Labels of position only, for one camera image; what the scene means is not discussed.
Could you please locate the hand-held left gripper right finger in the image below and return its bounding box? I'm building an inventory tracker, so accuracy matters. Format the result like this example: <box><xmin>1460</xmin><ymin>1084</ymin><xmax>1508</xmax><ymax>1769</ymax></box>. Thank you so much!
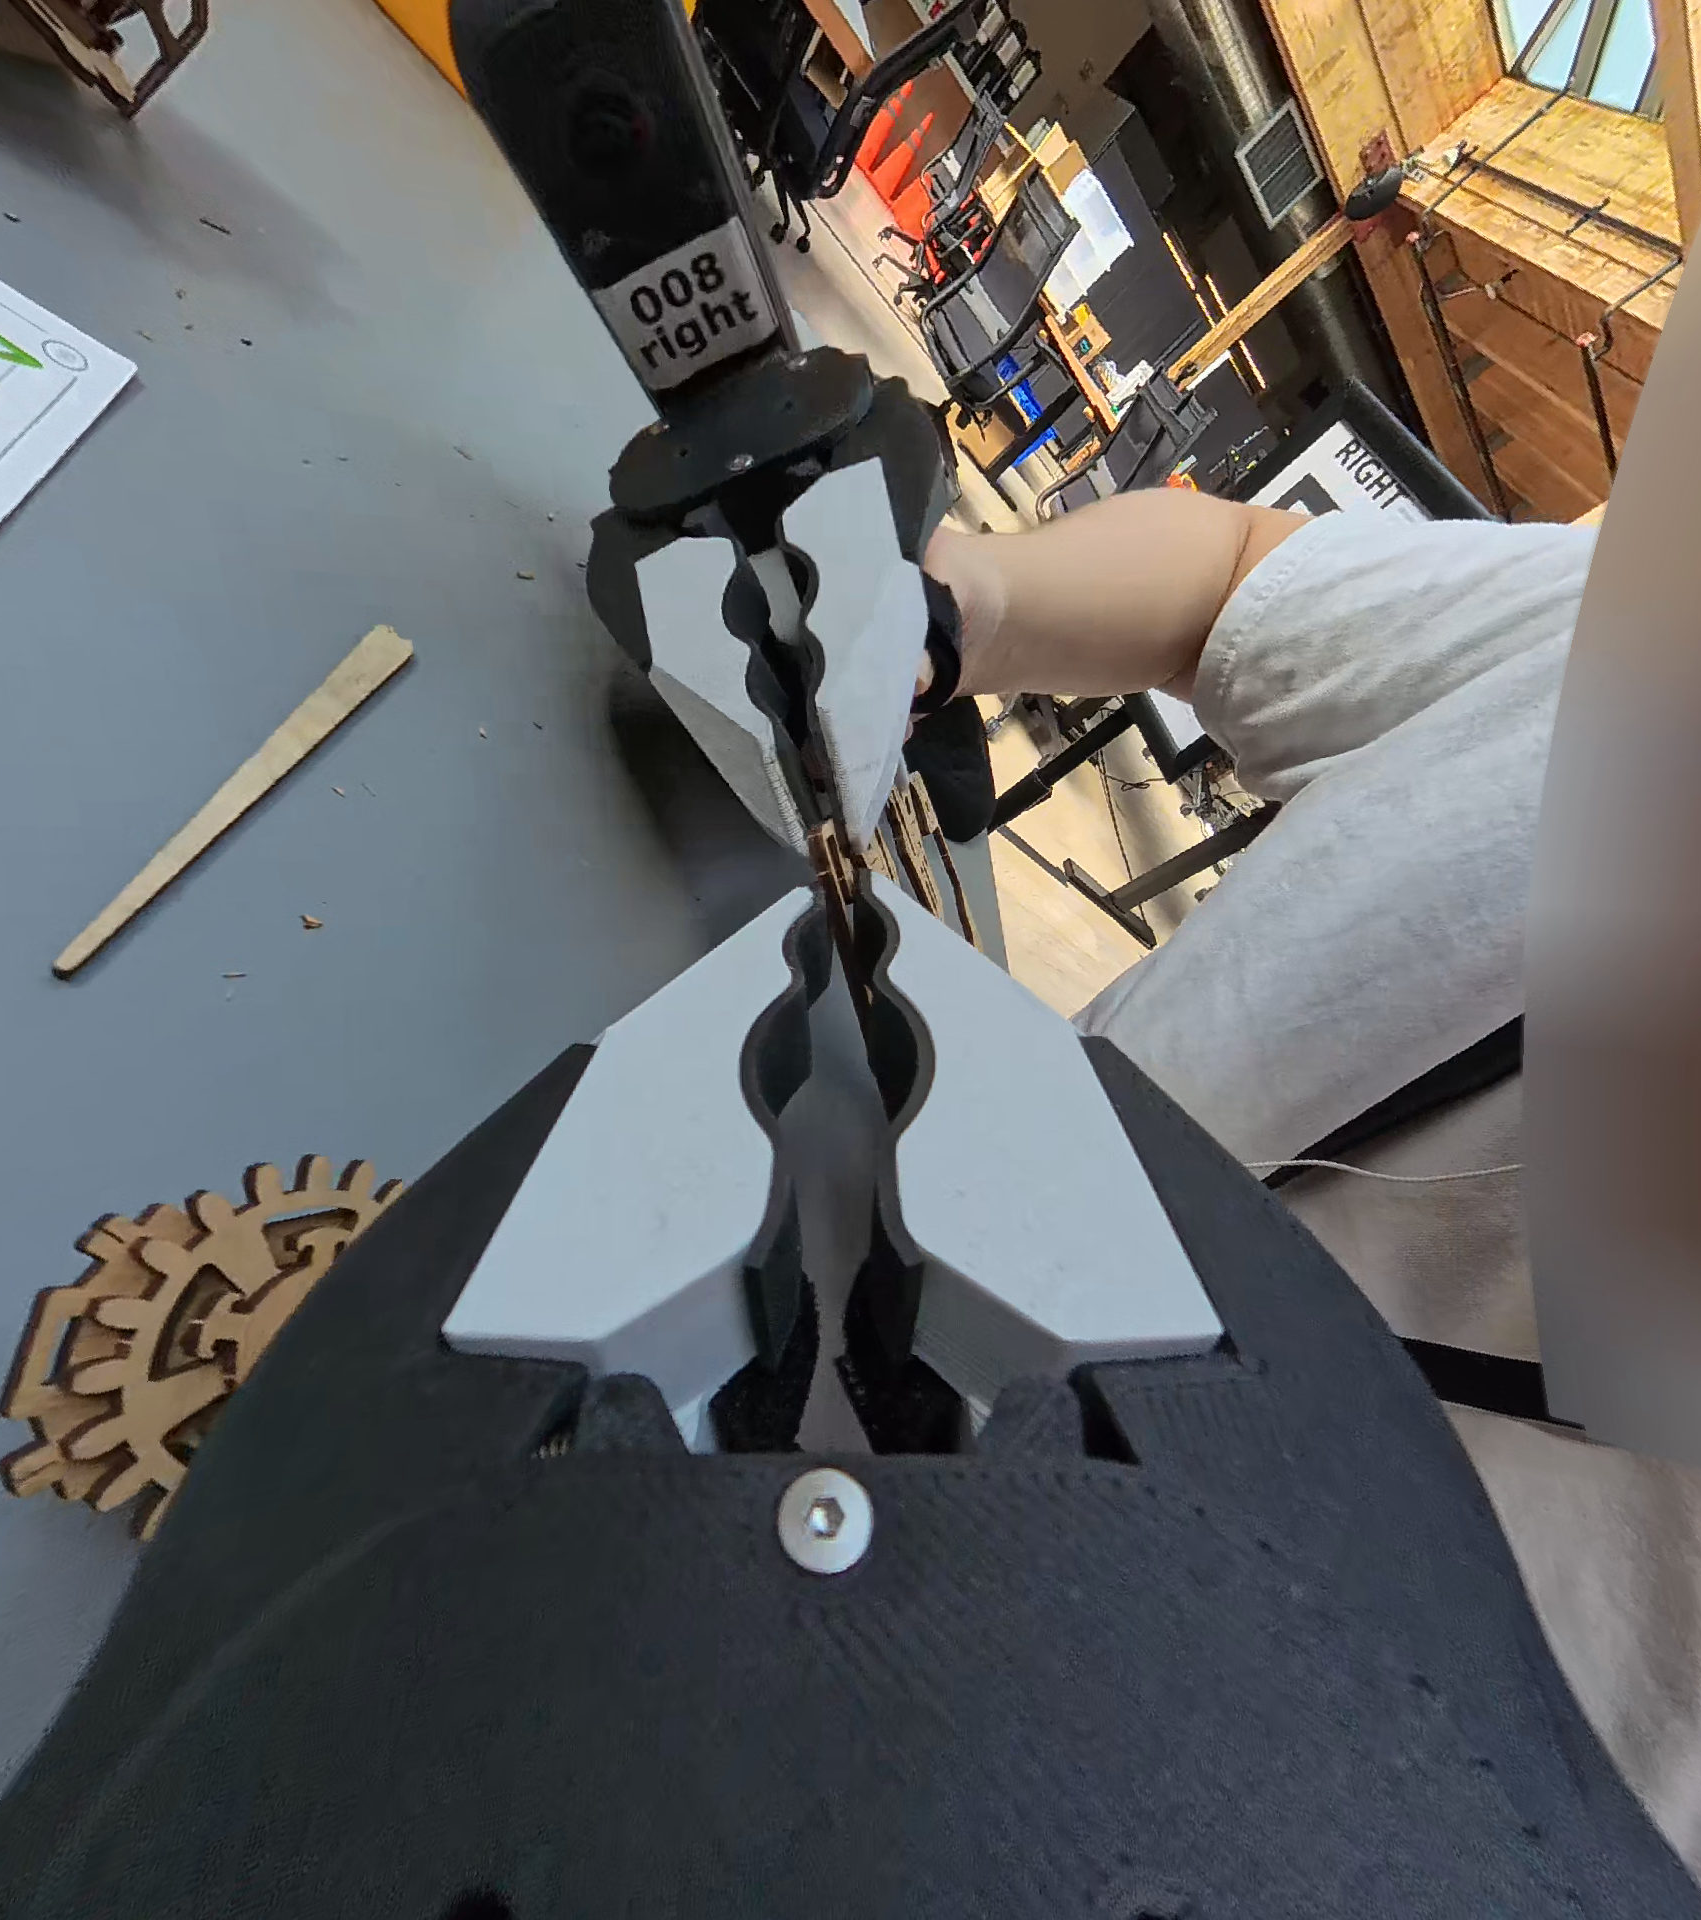
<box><xmin>863</xmin><ymin>881</ymin><xmax>1230</xmax><ymax>1449</ymax></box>

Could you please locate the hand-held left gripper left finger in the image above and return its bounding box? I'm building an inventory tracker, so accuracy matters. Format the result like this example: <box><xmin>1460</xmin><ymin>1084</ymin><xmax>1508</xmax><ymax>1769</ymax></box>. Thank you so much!
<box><xmin>442</xmin><ymin>884</ymin><xmax>829</xmax><ymax>1453</ymax></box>

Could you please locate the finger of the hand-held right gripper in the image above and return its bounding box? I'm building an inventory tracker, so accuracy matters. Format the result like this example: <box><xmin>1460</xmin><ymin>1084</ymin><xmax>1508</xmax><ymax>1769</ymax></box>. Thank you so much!
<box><xmin>774</xmin><ymin>454</ymin><xmax>936</xmax><ymax>869</ymax></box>
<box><xmin>632</xmin><ymin>527</ymin><xmax>815</xmax><ymax>833</ymax></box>

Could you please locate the laser-cut wooden parts sheet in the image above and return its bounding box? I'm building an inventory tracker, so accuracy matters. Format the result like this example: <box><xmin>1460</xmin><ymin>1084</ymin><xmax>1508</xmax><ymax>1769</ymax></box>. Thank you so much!
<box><xmin>796</xmin><ymin>772</ymin><xmax>974</xmax><ymax>1352</ymax></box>

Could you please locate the tapered wooden stick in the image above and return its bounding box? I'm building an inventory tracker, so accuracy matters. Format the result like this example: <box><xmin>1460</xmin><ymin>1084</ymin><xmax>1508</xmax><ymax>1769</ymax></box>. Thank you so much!
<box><xmin>52</xmin><ymin>623</ymin><xmax>416</xmax><ymax>982</ymax></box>

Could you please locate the person's right forearm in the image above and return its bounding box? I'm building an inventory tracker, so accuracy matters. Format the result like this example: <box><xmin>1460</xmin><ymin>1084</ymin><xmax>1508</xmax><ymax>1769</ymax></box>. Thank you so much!
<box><xmin>993</xmin><ymin>485</ymin><xmax>1309</xmax><ymax>707</ymax></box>

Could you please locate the person's right hand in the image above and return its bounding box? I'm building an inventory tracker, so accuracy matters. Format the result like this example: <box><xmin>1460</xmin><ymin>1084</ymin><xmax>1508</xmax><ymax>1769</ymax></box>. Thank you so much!
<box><xmin>910</xmin><ymin>524</ymin><xmax>1016</xmax><ymax>740</ymax></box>

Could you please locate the black office chair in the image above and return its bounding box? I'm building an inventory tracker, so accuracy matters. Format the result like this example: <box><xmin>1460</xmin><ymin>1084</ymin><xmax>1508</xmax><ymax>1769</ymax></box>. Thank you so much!
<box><xmin>914</xmin><ymin>155</ymin><xmax>1085</xmax><ymax>413</ymax></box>
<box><xmin>731</xmin><ymin>0</ymin><xmax>942</xmax><ymax>198</ymax></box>

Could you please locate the orange traffic cone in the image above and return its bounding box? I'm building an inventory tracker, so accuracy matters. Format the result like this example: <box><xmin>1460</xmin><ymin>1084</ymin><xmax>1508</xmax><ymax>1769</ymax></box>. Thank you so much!
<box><xmin>854</xmin><ymin>85</ymin><xmax>942</xmax><ymax>227</ymax></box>

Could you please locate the white t-shirt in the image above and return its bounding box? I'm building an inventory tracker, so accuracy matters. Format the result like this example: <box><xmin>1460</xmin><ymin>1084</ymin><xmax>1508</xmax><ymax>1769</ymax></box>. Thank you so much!
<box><xmin>1075</xmin><ymin>509</ymin><xmax>1701</xmax><ymax>1920</ymax></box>

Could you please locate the wooden gear assembly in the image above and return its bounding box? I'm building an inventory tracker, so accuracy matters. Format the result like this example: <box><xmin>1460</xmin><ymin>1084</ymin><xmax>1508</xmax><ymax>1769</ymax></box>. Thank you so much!
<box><xmin>0</xmin><ymin>1154</ymin><xmax>409</xmax><ymax>1542</ymax></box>

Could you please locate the framed marker sign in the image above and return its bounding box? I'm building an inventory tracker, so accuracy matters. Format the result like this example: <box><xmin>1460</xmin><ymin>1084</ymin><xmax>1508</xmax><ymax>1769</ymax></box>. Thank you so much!
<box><xmin>1241</xmin><ymin>382</ymin><xmax>1505</xmax><ymax>527</ymax></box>

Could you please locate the thin white cable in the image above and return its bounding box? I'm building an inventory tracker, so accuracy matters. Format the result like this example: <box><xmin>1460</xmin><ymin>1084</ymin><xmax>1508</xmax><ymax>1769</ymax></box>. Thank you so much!
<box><xmin>1246</xmin><ymin>1154</ymin><xmax>1528</xmax><ymax>1187</ymax></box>

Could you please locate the black lanyard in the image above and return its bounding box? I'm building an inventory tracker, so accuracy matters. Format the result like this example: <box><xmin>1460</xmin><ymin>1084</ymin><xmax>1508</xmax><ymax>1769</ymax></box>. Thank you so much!
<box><xmin>1263</xmin><ymin>1016</ymin><xmax>1557</xmax><ymax>1427</ymax></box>

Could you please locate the unfinished wooden model frame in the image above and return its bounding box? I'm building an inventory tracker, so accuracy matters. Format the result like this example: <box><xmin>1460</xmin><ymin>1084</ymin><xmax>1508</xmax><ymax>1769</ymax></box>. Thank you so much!
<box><xmin>0</xmin><ymin>0</ymin><xmax>211</xmax><ymax>119</ymax></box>

